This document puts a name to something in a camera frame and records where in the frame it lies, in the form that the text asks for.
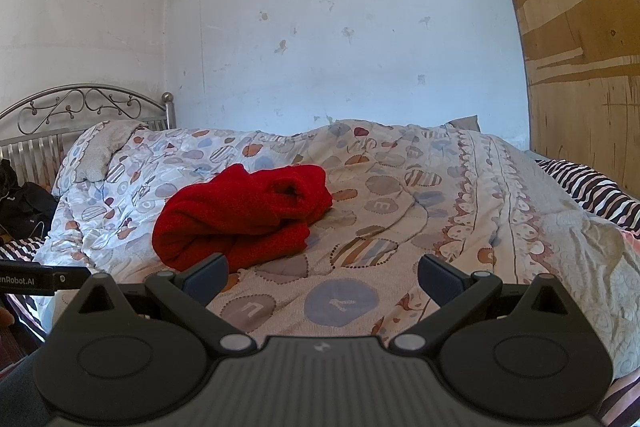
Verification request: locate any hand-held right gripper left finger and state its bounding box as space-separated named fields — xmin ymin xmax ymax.
xmin=65 ymin=253 xmax=258 ymax=355

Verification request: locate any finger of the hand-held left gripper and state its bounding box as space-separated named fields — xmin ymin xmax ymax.
xmin=54 ymin=267 xmax=94 ymax=292

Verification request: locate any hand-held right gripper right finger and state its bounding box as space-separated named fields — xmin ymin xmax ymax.
xmin=390 ymin=255 xmax=581 ymax=354

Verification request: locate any red knit sweater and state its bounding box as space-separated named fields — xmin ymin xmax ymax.
xmin=152 ymin=163 xmax=334 ymax=273

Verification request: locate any patterned white quilt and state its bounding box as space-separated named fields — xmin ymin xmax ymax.
xmin=36 ymin=119 xmax=640 ymax=380

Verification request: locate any black bag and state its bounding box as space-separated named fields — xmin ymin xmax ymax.
xmin=0 ymin=159 xmax=60 ymax=239

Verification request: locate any grey fuzzy cloth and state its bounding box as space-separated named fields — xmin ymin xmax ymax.
xmin=82 ymin=120 xmax=148 ymax=184

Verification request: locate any grey pillow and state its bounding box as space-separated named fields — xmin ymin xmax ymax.
xmin=445 ymin=115 xmax=482 ymax=134

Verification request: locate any metal scrollwork headboard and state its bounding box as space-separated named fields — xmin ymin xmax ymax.
xmin=0 ymin=83 xmax=177 ymax=190

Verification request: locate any black white striped bed sheet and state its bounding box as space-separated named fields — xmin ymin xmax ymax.
xmin=0 ymin=159 xmax=640 ymax=427

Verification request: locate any pink cloth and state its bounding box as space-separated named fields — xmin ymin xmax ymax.
xmin=619 ymin=228 xmax=640 ymax=259

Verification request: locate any plywood board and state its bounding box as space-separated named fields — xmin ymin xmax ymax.
xmin=481 ymin=0 xmax=640 ymax=198

